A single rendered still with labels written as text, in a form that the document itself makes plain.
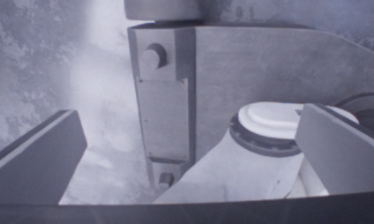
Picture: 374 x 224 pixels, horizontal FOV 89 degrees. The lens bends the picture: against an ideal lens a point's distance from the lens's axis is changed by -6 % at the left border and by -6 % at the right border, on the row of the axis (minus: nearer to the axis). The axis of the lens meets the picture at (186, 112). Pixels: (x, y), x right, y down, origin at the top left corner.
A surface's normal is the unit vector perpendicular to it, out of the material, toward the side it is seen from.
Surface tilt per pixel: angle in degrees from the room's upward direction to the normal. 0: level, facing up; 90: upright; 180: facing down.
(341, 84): 0
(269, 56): 0
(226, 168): 90
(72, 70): 0
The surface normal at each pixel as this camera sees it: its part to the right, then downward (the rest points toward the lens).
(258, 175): -0.02, -0.88
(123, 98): -0.18, 0.47
